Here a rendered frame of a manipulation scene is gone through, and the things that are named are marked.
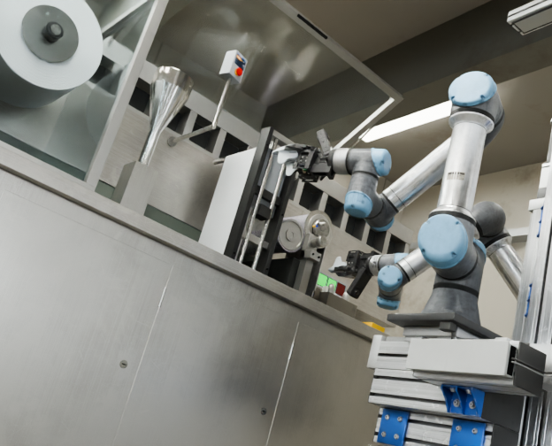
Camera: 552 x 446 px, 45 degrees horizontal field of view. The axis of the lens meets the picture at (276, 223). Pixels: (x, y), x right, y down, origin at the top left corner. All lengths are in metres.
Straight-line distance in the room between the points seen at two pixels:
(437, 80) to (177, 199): 1.93
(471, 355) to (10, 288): 1.06
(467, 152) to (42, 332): 1.14
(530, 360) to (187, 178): 1.61
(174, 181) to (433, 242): 1.27
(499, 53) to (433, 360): 2.49
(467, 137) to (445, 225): 0.26
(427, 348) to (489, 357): 0.17
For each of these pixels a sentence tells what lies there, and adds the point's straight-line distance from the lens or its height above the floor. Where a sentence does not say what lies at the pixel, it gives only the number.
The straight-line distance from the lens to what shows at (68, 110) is 1.88.
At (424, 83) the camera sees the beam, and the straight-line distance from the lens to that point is 4.08.
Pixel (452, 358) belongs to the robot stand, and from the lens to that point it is 1.48.
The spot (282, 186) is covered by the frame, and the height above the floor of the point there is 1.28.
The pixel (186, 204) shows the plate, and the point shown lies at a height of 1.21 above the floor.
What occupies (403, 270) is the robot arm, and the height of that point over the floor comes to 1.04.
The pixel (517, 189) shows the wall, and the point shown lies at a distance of 5.60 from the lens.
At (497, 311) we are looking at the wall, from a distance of 5.25.
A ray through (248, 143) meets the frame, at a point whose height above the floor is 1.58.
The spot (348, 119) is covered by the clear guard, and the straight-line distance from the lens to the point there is 2.97.
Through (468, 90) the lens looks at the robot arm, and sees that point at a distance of 1.82.
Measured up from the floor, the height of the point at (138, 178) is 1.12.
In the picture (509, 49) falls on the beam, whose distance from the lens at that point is 3.75.
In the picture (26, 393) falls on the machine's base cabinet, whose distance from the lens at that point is 1.74.
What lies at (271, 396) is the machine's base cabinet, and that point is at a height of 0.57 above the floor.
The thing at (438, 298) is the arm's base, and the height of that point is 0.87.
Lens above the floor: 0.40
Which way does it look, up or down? 19 degrees up
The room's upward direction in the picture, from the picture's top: 16 degrees clockwise
